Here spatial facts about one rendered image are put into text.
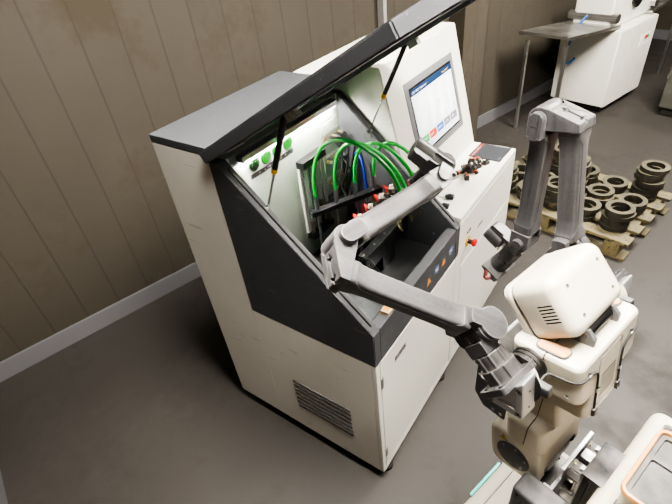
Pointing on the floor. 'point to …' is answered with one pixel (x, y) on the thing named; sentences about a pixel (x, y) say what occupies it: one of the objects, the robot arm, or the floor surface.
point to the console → (466, 278)
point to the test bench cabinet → (331, 389)
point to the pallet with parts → (607, 228)
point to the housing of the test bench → (244, 336)
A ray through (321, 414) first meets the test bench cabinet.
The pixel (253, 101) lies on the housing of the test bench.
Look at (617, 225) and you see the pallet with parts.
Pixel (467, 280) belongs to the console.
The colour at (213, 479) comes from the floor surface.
